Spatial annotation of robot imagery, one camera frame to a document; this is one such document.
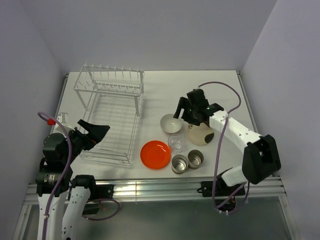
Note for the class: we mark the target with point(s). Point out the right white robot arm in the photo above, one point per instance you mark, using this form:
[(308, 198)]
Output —
[(260, 153)]

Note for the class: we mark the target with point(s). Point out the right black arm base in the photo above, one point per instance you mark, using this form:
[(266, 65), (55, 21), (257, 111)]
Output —
[(221, 189)]

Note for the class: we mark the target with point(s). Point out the left steel cup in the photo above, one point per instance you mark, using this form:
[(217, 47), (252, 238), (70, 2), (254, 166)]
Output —
[(179, 164)]

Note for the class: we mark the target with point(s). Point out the clear plastic cup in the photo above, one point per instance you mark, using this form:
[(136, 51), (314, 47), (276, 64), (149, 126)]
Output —
[(176, 143)]

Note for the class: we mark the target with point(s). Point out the aluminium table rail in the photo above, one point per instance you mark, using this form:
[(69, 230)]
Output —
[(179, 189)]

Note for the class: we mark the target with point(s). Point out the orange plastic plate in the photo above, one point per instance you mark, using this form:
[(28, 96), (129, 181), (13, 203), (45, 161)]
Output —
[(155, 155)]

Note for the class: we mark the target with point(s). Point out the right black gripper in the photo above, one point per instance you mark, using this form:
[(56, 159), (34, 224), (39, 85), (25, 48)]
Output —
[(182, 102)]

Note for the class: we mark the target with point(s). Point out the steel cup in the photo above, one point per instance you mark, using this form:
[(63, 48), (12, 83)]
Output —
[(195, 159), (179, 164)]

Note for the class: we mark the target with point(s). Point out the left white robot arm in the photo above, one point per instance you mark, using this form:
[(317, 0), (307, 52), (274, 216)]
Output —
[(62, 197)]

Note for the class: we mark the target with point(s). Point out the white wire dish rack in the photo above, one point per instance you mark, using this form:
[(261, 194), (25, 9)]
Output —
[(111, 96)]

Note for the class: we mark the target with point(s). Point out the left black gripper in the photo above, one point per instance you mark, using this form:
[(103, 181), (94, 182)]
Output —
[(95, 133)]

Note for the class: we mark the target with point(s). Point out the right steel cup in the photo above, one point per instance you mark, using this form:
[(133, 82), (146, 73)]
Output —
[(195, 159)]

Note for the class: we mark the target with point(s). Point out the floral ceramic bowl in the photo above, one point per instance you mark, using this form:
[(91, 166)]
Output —
[(170, 125)]

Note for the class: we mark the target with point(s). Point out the beige plate with black spot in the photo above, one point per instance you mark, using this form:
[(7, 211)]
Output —
[(200, 134)]

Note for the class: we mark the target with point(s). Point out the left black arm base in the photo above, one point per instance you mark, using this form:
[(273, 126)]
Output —
[(102, 191)]

